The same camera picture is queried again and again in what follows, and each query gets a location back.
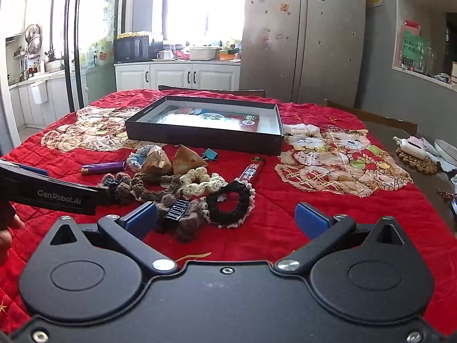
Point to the white plate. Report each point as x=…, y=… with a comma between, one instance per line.
x=446, y=153

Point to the red and green paper bag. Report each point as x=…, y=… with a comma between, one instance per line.
x=412, y=48

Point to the brown crochet hair claw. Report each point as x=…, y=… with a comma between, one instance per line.
x=116, y=187
x=189, y=221

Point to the red printed blanket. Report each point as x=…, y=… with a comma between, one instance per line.
x=271, y=203

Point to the purple lighter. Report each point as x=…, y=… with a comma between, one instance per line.
x=103, y=167

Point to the brown triangular pouch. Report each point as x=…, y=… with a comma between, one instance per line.
x=155, y=160

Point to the silver refrigerator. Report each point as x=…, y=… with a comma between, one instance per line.
x=303, y=39

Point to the white kitchen cabinet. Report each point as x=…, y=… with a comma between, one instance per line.
x=171, y=75

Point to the black sliding door frame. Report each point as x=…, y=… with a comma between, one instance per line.
x=70, y=35

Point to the brown crochet scrunchie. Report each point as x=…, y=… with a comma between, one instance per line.
x=150, y=189

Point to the white plastic container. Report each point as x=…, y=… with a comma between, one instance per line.
x=204, y=53

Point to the red black stick packet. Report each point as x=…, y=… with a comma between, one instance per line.
x=250, y=172

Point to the cream crochet scrunchie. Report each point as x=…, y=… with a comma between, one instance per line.
x=200, y=182

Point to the light blue crochet scrunchie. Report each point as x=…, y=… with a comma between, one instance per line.
x=135, y=160

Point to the woven coaster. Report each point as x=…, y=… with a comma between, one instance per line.
x=421, y=166

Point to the blue binder clip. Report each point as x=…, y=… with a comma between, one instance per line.
x=210, y=155

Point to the doll fridge magnet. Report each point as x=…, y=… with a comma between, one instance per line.
x=266, y=43

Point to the person's left hand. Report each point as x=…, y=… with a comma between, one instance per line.
x=8, y=241

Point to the black tray box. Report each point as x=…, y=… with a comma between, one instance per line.
x=200, y=134

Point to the black microwave oven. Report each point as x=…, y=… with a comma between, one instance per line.
x=130, y=49

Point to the white hanging bin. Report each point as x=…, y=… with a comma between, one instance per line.
x=39, y=92

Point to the orange fridge sticker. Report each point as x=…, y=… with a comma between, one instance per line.
x=284, y=7

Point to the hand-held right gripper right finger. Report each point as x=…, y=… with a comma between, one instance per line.
x=312, y=219

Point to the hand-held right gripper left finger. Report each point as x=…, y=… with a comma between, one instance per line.
x=141, y=218

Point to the orange triangular pouch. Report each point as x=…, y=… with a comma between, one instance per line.
x=187, y=162

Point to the white wall shelf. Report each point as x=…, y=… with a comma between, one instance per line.
x=400, y=43

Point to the black lace-trimmed scrunchie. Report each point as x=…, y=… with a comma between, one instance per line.
x=246, y=196

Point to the white mug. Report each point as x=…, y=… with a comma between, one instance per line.
x=165, y=54

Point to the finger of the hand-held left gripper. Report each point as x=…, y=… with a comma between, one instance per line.
x=34, y=170

